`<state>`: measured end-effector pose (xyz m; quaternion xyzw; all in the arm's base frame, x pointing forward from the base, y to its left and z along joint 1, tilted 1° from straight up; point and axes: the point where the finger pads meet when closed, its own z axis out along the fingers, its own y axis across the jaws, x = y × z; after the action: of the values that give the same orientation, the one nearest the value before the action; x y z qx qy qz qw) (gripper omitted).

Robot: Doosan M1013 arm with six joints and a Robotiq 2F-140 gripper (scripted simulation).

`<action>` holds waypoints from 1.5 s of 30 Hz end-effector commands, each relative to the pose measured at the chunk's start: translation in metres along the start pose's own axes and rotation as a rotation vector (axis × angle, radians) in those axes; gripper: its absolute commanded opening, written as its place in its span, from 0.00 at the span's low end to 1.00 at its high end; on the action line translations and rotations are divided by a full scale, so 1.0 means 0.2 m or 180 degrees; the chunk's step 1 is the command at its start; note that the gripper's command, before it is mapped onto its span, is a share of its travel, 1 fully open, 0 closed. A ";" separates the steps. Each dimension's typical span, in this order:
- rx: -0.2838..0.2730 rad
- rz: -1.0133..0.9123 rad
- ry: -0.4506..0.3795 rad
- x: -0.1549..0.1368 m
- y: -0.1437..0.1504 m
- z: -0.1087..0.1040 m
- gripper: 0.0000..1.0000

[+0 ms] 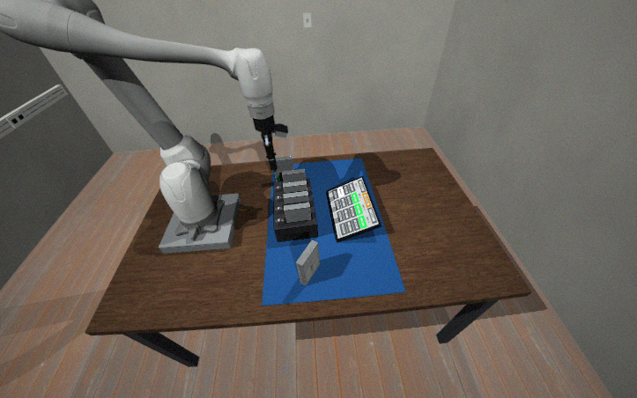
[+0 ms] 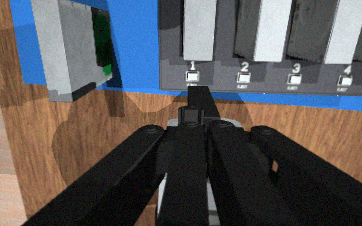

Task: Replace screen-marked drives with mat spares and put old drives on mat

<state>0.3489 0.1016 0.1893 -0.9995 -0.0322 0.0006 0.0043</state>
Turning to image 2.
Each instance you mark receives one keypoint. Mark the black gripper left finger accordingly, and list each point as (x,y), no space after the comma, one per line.
(116,190)

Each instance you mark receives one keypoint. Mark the dark grey drive dock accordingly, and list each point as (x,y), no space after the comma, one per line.
(233,73)

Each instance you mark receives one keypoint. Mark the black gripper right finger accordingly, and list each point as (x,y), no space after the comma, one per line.
(313,190)

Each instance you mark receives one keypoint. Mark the blue flat mat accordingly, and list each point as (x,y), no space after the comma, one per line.
(135,45)

